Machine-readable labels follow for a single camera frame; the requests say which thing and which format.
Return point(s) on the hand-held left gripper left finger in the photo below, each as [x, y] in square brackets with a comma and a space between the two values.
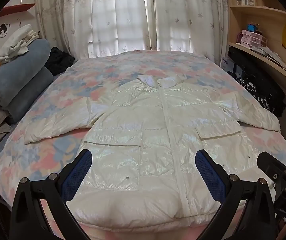
[76, 175]

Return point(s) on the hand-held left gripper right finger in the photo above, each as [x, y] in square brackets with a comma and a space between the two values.
[210, 177]

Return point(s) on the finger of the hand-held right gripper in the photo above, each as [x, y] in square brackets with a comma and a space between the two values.
[272, 166]

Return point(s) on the white shiny puffer jacket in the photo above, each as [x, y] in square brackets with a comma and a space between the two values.
[158, 140]

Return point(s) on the black clothes pile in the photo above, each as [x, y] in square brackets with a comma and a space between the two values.
[58, 60]

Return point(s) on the pile of white clothes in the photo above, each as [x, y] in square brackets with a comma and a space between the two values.
[16, 43]

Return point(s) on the black white patterned cloth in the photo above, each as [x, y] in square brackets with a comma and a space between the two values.
[254, 92]

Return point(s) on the floral pink blue bed blanket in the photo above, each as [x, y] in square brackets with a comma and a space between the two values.
[88, 77]

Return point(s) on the loose papers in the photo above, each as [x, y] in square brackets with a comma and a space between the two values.
[270, 53]

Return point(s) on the folded blue-grey blanket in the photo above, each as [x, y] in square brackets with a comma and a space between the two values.
[18, 80]

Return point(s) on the white cardboard box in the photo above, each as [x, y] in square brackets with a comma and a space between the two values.
[227, 63]

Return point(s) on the stack of pink boxes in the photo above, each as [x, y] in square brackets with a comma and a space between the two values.
[251, 38]

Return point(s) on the wooden shelf unit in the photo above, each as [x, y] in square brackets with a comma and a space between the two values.
[267, 15]

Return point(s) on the white floral curtains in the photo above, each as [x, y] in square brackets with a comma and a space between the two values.
[123, 15]

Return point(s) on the face wall sticker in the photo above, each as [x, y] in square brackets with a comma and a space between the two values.
[3, 30]

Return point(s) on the red wall shelf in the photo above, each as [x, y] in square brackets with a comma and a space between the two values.
[15, 9]

